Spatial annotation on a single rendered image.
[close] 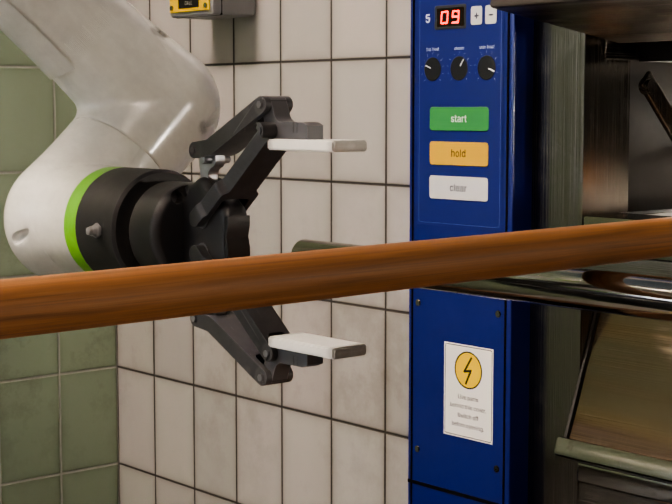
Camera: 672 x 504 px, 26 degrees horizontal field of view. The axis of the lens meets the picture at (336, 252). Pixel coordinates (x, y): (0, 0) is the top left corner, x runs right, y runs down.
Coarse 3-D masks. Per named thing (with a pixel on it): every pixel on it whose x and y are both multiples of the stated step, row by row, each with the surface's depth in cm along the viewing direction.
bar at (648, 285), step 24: (312, 240) 128; (432, 288) 116; (456, 288) 113; (480, 288) 111; (504, 288) 109; (528, 288) 107; (552, 288) 106; (576, 288) 104; (600, 288) 102; (624, 288) 101; (648, 288) 99; (624, 312) 101; (648, 312) 100
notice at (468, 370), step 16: (448, 352) 163; (464, 352) 161; (480, 352) 159; (448, 368) 163; (464, 368) 161; (480, 368) 159; (448, 384) 163; (464, 384) 161; (480, 384) 159; (448, 400) 163; (464, 400) 161; (480, 400) 160; (448, 416) 164; (464, 416) 162; (480, 416) 160; (448, 432) 164; (464, 432) 162; (480, 432) 160
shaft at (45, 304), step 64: (256, 256) 84; (320, 256) 86; (384, 256) 89; (448, 256) 92; (512, 256) 96; (576, 256) 101; (640, 256) 106; (0, 320) 72; (64, 320) 74; (128, 320) 77
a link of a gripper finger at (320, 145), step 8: (272, 144) 99; (280, 144) 98; (288, 144) 98; (296, 144) 97; (304, 144) 96; (312, 144) 96; (320, 144) 95; (328, 144) 94; (336, 144) 94; (344, 144) 95; (352, 144) 95; (360, 144) 96
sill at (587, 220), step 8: (584, 216) 151; (592, 216) 150; (600, 216) 150; (608, 216) 149; (616, 216) 149; (624, 216) 149; (632, 216) 149; (640, 216) 149; (648, 216) 149; (656, 216) 149; (664, 216) 149; (584, 224) 151
